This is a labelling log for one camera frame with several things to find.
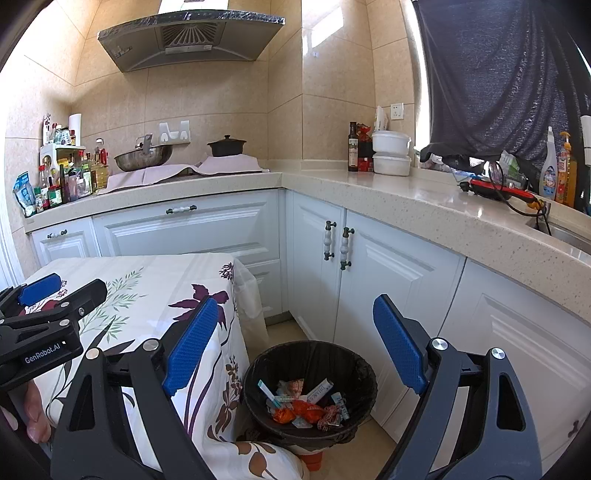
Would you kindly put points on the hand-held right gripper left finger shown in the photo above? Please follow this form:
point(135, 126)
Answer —
point(191, 346)

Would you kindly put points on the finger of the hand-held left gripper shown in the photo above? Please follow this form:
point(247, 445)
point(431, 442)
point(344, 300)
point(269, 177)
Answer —
point(87, 295)
point(41, 288)

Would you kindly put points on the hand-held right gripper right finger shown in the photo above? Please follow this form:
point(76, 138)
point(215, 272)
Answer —
point(399, 344)

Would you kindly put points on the trash bin with black bag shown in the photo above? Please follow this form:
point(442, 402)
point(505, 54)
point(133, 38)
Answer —
point(351, 369)

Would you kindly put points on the light blue stick packet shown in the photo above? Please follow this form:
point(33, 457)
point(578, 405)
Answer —
point(337, 400)

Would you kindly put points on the teal white stick packet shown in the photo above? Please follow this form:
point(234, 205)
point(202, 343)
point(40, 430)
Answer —
point(267, 392)

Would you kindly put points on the white printed packet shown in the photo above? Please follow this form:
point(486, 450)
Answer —
point(319, 390)

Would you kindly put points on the red checkered wrapper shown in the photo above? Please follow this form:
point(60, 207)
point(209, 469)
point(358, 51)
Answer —
point(330, 417)

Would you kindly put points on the red plastic bag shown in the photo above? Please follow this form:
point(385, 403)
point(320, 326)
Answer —
point(300, 410)

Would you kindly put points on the person's left hand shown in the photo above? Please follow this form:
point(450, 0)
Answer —
point(38, 415)

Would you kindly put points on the small white drawer front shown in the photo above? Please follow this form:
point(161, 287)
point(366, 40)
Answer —
point(64, 249)

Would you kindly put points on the floral tablecloth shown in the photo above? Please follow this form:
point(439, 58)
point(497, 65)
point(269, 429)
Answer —
point(138, 286)

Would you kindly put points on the clear plastic sheet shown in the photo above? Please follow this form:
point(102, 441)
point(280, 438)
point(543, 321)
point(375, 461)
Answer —
point(251, 304)

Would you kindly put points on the white lower drawer front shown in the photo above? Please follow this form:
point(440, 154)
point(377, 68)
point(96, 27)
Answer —
point(265, 286)

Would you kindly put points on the blue snack bag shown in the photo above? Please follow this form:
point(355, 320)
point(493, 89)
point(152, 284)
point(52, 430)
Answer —
point(24, 194)

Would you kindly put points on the narrow white cabinet door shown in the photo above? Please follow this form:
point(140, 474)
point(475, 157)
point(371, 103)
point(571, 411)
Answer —
point(314, 277)

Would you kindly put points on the cluster of condiment bottles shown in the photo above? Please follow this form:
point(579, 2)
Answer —
point(74, 180)

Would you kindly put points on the wide white drawer front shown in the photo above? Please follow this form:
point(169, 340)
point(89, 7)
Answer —
point(184, 230)

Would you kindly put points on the white shelf rack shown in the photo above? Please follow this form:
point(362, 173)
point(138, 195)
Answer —
point(48, 154)

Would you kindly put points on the beige stove cover cloth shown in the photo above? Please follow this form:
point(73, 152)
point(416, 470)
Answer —
point(233, 165)
point(152, 177)

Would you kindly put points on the steel wok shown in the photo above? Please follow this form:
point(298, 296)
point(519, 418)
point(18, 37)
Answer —
point(141, 159)

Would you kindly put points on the paper towel roll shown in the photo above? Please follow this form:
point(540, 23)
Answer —
point(75, 129)

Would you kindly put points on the red black power tool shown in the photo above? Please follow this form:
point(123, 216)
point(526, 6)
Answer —
point(498, 190)

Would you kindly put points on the red packets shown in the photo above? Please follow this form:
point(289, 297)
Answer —
point(365, 157)

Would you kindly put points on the dark glass bottle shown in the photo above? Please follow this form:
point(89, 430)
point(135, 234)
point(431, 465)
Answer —
point(353, 152)

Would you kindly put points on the black lidded pot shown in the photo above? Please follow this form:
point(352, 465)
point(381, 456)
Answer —
point(226, 147)

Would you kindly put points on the steel sink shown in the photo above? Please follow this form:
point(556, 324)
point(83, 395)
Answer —
point(572, 236)

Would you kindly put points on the green white packet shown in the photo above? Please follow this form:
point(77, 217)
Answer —
point(512, 168)

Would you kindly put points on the white spray bottle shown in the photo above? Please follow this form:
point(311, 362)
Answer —
point(548, 175)

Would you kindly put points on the white plastic bag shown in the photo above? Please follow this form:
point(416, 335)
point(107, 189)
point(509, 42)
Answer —
point(380, 119)

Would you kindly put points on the yellow detergent bottle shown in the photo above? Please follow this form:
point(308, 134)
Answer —
point(566, 175)

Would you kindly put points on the steel range hood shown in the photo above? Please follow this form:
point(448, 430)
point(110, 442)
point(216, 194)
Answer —
point(184, 41)

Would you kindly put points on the dark curtain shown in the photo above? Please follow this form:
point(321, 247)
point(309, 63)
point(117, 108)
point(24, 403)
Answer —
point(498, 69)

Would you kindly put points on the white door frame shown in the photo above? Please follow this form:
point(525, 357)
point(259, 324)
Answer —
point(9, 258)

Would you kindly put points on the white wall rack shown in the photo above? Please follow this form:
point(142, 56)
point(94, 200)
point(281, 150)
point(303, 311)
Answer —
point(178, 130)

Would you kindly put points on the white wall socket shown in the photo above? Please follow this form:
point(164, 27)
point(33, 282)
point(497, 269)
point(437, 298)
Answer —
point(397, 110)

